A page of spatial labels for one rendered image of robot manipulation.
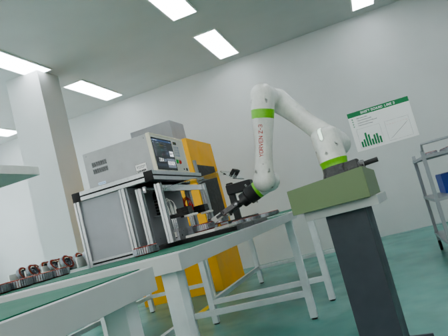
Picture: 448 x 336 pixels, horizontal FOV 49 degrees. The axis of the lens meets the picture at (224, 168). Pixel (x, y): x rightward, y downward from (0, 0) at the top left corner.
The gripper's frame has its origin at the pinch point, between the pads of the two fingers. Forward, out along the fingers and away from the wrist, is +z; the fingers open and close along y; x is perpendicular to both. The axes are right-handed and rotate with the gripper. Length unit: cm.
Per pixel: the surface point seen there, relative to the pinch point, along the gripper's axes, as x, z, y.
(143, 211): -18.3, 14.9, 43.9
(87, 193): -41, 33, 46
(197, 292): 17, 174, -323
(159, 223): -14.0, 21.8, 19.4
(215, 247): 19, -20, 90
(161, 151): -42.2, -1.7, 22.1
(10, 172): -47, 26, 101
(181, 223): -12.0, 22.6, -9.3
